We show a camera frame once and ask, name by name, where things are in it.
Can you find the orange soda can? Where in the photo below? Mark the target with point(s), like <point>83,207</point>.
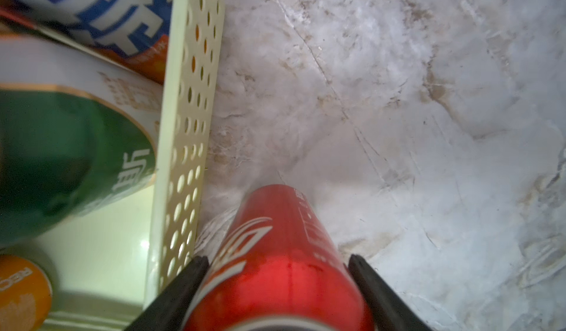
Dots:
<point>134,33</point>
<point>26,294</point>

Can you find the red cola can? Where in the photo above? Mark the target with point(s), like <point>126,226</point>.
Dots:
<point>277,269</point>

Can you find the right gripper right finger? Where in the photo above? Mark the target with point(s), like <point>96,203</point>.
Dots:
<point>388,309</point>

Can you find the light green perforated basket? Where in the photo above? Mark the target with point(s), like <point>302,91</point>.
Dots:
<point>114,262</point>

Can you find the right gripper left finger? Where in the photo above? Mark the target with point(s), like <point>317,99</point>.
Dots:
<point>167,311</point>

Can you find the green white can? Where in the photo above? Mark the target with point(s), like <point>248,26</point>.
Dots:
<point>77,133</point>

